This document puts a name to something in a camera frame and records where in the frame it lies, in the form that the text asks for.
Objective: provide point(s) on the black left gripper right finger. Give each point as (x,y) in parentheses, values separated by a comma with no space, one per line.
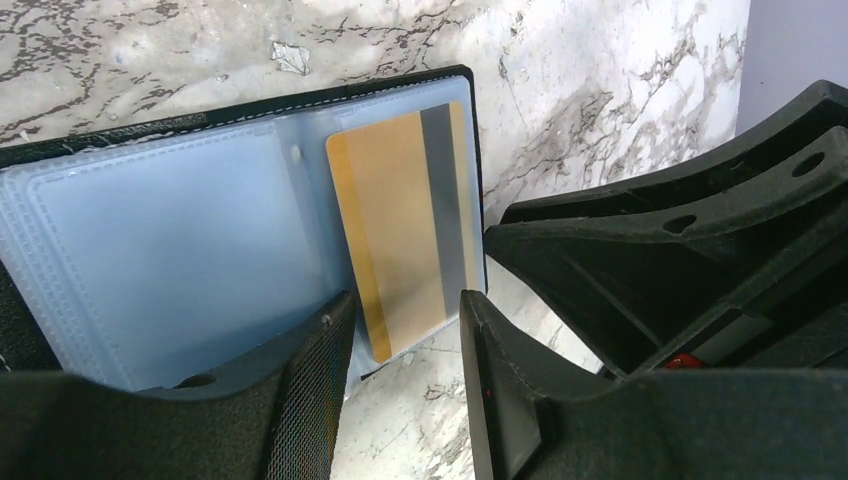
(535,415)

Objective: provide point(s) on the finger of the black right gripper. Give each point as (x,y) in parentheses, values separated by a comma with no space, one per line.
(737,257)

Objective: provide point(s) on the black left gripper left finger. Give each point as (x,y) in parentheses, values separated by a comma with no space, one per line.
(271,413)

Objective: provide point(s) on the black card holder wallet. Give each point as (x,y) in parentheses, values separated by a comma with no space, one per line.
(141,256)

